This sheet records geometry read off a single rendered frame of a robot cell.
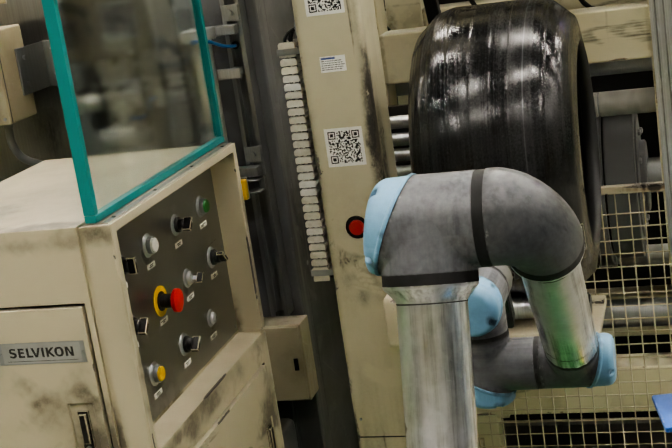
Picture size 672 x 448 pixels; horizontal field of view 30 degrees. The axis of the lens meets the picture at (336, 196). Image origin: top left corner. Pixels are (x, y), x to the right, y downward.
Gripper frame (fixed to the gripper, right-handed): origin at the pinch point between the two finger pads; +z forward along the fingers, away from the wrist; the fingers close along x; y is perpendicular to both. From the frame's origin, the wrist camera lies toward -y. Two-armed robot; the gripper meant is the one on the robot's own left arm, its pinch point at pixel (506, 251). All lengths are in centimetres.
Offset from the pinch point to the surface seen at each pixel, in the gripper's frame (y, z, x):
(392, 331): -18.9, 16.0, 25.6
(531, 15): 35.3, 25.8, -5.1
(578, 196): 5.1, 12.9, -11.2
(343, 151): 13.6, 27.3, 33.3
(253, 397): -26, 5, 51
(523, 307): -16.9, 19.8, 1.4
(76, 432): -13, -37, 63
